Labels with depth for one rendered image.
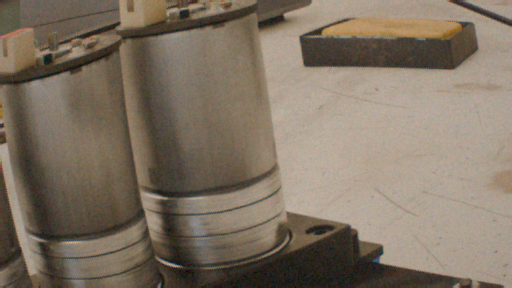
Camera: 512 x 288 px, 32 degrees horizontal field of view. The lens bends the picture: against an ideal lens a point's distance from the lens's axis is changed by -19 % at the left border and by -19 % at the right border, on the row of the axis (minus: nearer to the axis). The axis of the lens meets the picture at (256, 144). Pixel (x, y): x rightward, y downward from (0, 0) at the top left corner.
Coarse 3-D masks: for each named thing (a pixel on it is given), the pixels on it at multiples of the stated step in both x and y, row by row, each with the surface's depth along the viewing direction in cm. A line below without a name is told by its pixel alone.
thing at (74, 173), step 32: (96, 64) 15; (32, 96) 15; (64, 96) 15; (96, 96) 15; (32, 128) 15; (64, 128) 15; (96, 128) 15; (128, 128) 16; (32, 160) 15; (64, 160) 15; (96, 160) 15; (128, 160) 16; (32, 192) 15; (64, 192) 15; (96, 192) 15; (128, 192) 16; (32, 224) 15; (64, 224) 15; (96, 224) 15; (128, 224) 16; (32, 256) 16; (64, 256) 15; (96, 256) 15; (128, 256) 16
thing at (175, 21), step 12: (204, 0) 18; (228, 0) 18; (240, 0) 18; (252, 0) 18; (168, 12) 17; (180, 12) 16; (204, 12) 17; (216, 12) 17; (228, 12) 16; (240, 12) 17; (156, 24) 16; (168, 24) 16; (180, 24) 16; (192, 24) 16
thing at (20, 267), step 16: (0, 160) 14; (0, 176) 14; (0, 192) 14; (0, 208) 14; (0, 224) 14; (0, 240) 14; (16, 240) 15; (0, 256) 14; (16, 256) 15; (0, 272) 14; (16, 272) 14
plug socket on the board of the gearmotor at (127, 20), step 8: (120, 0) 17; (128, 0) 17; (136, 0) 16; (144, 0) 16; (152, 0) 16; (160, 0) 17; (120, 8) 17; (128, 8) 17; (136, 8) 16; (144, 8) 16; (152, 8) 16; (160, 8) 17; (120, 16) 17; (128, 16) 17; (136, 16) 16; (144, 16) 16; (152, 16) 16; (160, 16) 17; (168, 16) 17; (128, 24) 17; (136, 24) 17; (144, 24) 16
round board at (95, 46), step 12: (96, 36) 16; (108, 36) 16; (120, 36) 16; (72, 48) 16; (84, 48) 15; (96, 48) 15; (108, 48) 15; (36, 60) 15; (48, 60) 15; (60, 60) 15; (72, 60) 15; (84, 60) 15; (0, 72) 15; (24, 72) 15; (36, 72) 15; (48, 72) 15
